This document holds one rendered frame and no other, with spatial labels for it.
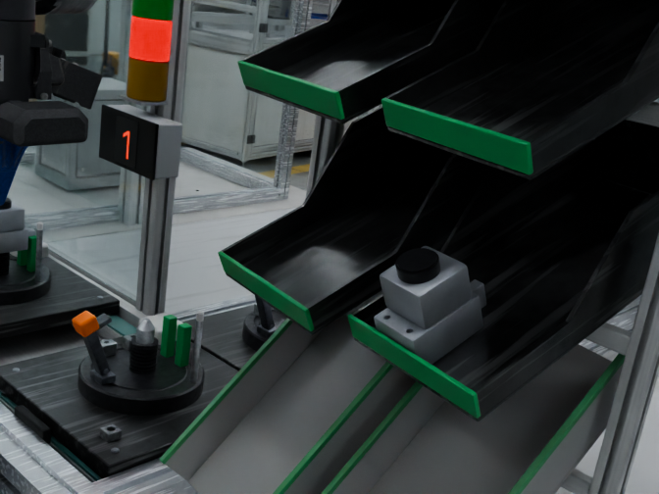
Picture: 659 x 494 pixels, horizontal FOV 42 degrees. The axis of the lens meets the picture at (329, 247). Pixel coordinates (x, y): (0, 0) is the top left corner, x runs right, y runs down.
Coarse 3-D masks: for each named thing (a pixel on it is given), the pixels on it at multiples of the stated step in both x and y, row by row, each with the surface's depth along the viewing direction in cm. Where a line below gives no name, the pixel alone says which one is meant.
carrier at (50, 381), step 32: (160, 320) 111; (64, 352) 103; (128, 352) 101; (160, 352) 102; (192, 352) 108; (0, 384) 96; (32, 384) 94; (64, 384) 95; (96, 384) 92; (128, 384) 93; (160, 384) 94; (192, 384) 95; (224, 384) 101; (64, 416) 89; (96, 416) 90; (128, 416) 91; (160, 416) 92; (192, 416) 93; (96, 448) 84; (128, 448) 85; (160, 448) 86
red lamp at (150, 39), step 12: (132, 24) 105; (144, 24) 104; (156, 24) 104; (168, 24) 105; (132, 36) 105; (144, 36) 104; (156, 36) 105; (168, 36) 106; (132, 48) 106; (144, 48) 105; (156, 48) 105; (168, 48) 107; (156, 60) 106; (168, 60) 107
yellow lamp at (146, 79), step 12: (132, 60) 106; (144, 60) 106; (132, 72) 106; (144, 72) 106; (156, 72) 106; (168, 72) 108; (132, 84) 107; (144, 84) 106; (156, 84) 107; (132, 96) 107; (144, 96) 107; (156, 96) 107
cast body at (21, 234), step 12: (12, 204) 117; (0, 216) 114; (12, 216) 115; (24, 216) 116; (0, 228) 114; (12, 228) 115; (24, 228) 117; (0, 240) 115; (12, 240) 116; (24, 240) 117; (0, 252) 115
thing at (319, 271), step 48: (384, 144) 79; (336, 192) 78; (384, 192) 79; (432, 192) 67; (240, 240) 73; (288, 240) 75; (336, 240) 74; (384, 240) 72; (432, 240) 68; (288, 288) 69; (336, 288) 64
